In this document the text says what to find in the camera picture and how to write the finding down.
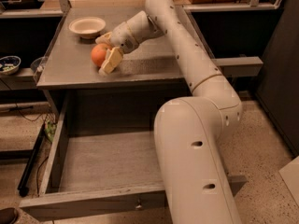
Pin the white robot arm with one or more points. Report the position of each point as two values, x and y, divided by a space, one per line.
186 129

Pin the open grey top drawer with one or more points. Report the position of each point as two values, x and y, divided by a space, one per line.
103 157

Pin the dark shoe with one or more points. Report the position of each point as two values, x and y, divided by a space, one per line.
8 216

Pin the clear plastic container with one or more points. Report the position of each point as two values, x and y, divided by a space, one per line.
38 66

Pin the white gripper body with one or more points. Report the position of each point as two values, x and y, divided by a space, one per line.
121 37

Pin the metal drawer knob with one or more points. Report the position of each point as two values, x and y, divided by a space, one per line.
139 205

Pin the black metal stand leg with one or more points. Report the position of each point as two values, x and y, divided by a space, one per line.
22 187

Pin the grey wooden cabinet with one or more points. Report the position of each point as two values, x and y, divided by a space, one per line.
69 65

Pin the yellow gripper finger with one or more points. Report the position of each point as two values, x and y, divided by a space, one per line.
112 60
104 39

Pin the white paper bowl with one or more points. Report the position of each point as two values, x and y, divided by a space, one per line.
87 27

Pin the orange fruit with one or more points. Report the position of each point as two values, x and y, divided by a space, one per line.
99 52

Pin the blue patterned bowl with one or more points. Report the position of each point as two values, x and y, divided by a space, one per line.
9 65

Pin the grey side shelf bar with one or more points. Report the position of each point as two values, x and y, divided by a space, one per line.
240 66

